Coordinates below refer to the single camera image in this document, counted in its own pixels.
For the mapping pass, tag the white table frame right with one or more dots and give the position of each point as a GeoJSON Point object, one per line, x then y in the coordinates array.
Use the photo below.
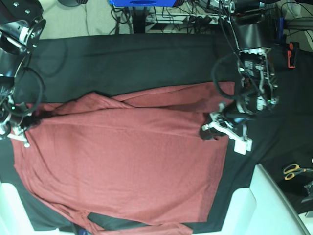
{"type": "Point", "coordinates": [262, 209]}

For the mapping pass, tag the red and black clamp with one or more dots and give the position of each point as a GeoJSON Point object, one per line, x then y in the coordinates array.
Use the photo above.
{"type": "Point", "coordinates": [292, 53]}

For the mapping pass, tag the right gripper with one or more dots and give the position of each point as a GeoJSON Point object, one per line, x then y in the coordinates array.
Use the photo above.
{"type": "Point", "coordinates": [12, 115]}

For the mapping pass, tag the blue clamp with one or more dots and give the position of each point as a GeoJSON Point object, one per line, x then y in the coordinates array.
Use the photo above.
{"type": "Point", "coordinates": [78, 230]}
{"type": "Point", "coordinates": [278, 30]}

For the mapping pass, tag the black stand post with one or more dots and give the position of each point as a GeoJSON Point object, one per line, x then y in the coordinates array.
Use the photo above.
{"type": "Point", "coordinates": [139, 15]}

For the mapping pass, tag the blue clamp at right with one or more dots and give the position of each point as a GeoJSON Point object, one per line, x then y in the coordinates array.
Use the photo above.
{"type": "Point", "coordinates": [278, 30]}

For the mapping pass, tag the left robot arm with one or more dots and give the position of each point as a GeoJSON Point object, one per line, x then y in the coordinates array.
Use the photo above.
{"type": "Point", "coordinates": [248, 21]}

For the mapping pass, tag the blue plastic box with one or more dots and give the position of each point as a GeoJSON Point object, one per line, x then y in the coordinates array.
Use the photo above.
{"type": "Point", "coordinates": [142, 3]}

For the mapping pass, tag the blue clamp at bottom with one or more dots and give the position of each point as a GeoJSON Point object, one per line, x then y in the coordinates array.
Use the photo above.
{"type": "Point", "coordinates": [78, 230]}

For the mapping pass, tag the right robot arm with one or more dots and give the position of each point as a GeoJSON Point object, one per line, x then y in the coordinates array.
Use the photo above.
{"type": "Point", "coordinates": [21, 25]}

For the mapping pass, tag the red long-sleeve shirt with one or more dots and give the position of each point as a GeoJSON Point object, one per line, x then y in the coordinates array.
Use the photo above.
{"type": "Point", "coordinates": [136, 156]}

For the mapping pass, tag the yellow-handled scissors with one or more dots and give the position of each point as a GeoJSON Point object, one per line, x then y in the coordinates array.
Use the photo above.
{"type": "Point", "coordinates": [293, 170]}

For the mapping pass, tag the black table cloth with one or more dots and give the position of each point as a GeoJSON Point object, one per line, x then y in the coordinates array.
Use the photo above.
{"type": "Point", "coordinates": [122, 64]}

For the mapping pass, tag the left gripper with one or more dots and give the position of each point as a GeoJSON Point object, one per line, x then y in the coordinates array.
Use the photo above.
{"type": "Point", "coordinates": [256, 94]}

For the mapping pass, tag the white power strip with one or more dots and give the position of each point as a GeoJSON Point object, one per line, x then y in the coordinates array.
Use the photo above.
{"type": "Point", "coordinates": [179, 18]}

